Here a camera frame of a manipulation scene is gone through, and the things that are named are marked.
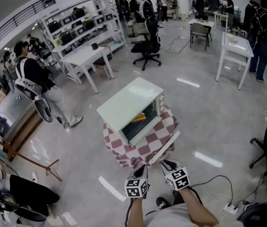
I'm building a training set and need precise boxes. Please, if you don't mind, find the red white checkered cloth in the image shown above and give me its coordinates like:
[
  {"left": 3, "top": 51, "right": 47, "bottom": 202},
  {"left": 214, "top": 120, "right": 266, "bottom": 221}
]
[{"left": 103, "top": 105, "right": 179, "bottom": 170}]

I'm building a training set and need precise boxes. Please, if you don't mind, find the glass toaster oven door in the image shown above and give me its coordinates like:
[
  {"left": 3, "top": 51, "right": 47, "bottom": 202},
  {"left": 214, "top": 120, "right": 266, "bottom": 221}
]
[{"left": 128, "top": 116, "right": 181, "bottom": 167}]

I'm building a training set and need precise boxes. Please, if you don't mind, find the person's right forearm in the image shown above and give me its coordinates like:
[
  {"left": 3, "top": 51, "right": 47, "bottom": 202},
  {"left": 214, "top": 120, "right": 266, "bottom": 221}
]
[{"left": 179, "top": 186, "right": 220, "bottom": 227}]

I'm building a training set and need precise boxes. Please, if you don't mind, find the person's left forearm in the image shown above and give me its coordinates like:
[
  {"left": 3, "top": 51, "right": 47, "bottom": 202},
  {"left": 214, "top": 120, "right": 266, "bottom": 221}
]
[{"left": 125, "top": 197, "right": 146, "bottom": 227}]

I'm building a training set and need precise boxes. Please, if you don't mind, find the black cable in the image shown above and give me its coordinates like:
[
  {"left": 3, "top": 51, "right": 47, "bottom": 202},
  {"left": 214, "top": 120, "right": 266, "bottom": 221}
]
[{"left": 189, "top": 175, "right": 234, "bottom": 206}]

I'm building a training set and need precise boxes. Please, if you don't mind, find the person's grey shirt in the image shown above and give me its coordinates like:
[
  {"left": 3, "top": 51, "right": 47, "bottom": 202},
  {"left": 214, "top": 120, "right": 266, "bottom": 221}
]
[{"left": 144, "top": 202, "right": 243, "bottom": 227}]

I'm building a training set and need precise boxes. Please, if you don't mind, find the white power strip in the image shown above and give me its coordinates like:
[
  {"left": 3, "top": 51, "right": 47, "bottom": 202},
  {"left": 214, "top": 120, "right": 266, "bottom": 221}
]
[{"left": 222, "top": 203, "right": 240, "bottom": 215}]

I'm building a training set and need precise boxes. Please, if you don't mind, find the orange food item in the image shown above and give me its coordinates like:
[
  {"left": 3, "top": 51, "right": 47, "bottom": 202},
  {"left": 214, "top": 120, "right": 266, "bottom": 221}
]
[{"left": 132, "top": 113, "right": 147, "bottom": 123}]

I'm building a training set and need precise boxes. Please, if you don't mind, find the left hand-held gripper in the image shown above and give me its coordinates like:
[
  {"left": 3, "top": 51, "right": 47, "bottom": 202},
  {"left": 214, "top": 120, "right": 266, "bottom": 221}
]
[{"left": 124, "top": 164, "right": 151, "bottom": 199}]

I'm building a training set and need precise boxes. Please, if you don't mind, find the wooden stool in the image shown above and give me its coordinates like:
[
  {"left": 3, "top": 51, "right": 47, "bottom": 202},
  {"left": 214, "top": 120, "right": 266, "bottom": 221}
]
[{"left": 92, "top": 55, "right": 116, "bottom": 78}]

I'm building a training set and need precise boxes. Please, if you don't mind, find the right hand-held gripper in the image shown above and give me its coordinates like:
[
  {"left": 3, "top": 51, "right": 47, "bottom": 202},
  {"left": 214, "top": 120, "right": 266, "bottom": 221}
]
[{"left": 159, "top": 159, "right": 191, "bottom": 192}]

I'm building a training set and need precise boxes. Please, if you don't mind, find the white fan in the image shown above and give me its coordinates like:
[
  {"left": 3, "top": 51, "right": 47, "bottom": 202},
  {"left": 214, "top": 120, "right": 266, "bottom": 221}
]
[{"left": 34, "top": 97, "right": 54, "bottom": 123}]

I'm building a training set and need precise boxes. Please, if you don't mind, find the person's black shoe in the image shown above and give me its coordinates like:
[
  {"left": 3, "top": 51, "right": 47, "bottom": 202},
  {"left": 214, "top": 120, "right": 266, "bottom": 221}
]
[{"left": 156, "top": 196, "right": 172, "bottom": 210}]

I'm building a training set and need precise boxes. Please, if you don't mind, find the black padded chair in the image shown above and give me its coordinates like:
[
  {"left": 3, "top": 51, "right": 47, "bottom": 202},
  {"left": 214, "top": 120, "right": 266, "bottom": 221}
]
[{"left": 237, "top": 201, "right": 267, "bottom": 227}]

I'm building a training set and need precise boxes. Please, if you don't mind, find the white metal shelf rack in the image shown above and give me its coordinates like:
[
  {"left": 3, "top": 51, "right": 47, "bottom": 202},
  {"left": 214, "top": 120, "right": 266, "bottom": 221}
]
[{"left": 37, "top": 0, "right": 127, "bottom": 85}]

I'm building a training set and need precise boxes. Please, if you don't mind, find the black office chair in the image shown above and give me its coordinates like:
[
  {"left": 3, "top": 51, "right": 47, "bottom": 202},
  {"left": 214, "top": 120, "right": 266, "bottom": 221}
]
[{"left": 130, "top": 15, "right": 163, "bottom": 71}]

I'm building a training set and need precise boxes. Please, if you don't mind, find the white framed table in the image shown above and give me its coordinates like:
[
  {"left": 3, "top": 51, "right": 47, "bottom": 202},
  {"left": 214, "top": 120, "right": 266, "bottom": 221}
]
[{"left": 215, "top": 31, "right": 255, "bottom": 91}]

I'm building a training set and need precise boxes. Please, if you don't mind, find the brown wooden frame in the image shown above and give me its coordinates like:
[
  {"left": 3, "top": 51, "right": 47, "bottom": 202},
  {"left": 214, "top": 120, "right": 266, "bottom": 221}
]
[{"left": 0, "top": 126, "right": 63, "bottom": 183}]

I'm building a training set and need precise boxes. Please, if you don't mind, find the grey chair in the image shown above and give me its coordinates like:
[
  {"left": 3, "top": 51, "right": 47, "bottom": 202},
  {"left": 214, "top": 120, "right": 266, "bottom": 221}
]
[{"left": 189, "top": 22, "right": 213, "bottom": 52}]

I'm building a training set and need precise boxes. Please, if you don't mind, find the white cable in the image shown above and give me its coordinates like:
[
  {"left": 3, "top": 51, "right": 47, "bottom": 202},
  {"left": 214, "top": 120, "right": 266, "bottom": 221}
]
[{"left": 205, "top": 180, "right": 232, "bottom": 222}]

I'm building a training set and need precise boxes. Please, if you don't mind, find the white toaster oven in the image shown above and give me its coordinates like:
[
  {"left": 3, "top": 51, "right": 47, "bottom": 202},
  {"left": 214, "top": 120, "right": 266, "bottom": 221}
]
[{"left": 97, "top": 77, "right": 181, "bottom": 167}]

